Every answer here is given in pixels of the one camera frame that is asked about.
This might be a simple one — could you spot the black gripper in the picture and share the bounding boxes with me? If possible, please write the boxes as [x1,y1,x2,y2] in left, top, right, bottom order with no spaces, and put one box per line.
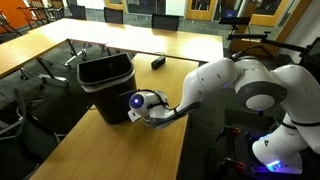
[142,116,153,127]

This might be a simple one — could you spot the black plastic trash bin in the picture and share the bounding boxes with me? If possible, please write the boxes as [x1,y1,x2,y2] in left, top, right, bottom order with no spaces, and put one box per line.
[76,52,140,126]

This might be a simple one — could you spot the black rectangular speaker box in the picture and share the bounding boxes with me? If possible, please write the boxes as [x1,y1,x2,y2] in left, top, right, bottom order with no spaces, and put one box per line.
[150,56,167,71]

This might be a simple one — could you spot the grey metal table leg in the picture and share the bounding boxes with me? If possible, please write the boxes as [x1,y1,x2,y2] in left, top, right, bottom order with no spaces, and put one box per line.
[63,39,88,70]
[35,57,70,87]

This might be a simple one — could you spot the black mesh office chair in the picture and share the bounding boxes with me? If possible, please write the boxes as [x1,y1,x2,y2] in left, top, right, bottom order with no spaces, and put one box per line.
[68,3,87,21]
[103,7,125,25]
[151,13,181,32]

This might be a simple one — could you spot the dark swivel chair with armrests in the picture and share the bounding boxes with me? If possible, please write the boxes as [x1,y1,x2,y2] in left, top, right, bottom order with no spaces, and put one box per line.
[0,88,68,180]

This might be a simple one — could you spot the wooden door with window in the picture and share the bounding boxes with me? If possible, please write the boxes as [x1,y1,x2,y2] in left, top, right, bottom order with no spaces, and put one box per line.
[185,0,218,22]
[249,0,298,28]

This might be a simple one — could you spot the laptop with blue screen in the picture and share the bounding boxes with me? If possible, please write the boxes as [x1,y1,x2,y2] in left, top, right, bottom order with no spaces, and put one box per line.
[222,9,238,19]

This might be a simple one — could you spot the red handled clamp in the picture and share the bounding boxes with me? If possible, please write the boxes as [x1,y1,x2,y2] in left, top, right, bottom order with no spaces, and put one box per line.
[214,125,242,144]
[216,157,247,175]

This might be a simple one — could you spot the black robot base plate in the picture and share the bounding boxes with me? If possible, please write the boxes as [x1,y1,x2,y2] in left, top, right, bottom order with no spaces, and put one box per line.
[223,108,320,179]

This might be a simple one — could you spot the black camera on stand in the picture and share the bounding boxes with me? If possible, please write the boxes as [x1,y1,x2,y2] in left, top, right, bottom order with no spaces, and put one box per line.
[218,16,252,26]

